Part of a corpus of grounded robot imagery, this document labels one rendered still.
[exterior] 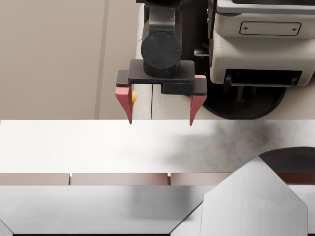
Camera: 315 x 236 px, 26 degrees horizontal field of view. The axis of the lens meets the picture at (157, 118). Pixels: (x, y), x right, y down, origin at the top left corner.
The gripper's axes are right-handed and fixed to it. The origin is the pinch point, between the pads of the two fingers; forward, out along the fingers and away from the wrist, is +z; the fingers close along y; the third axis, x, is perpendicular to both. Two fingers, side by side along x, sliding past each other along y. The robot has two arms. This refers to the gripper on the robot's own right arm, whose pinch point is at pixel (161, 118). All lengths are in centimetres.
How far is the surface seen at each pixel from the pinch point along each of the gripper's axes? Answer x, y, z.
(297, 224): -5.1, 23.5, 17.2
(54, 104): 102, -37, 60
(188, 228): -6.1, 5.1, 17.9
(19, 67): 116, -51, 53
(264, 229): -6.0, 17.8, 17.7
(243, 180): 2.1, 14.6, 13.5
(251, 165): 4.8, 16.3, 12.2
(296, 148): 23.2, 27.9, 21.0
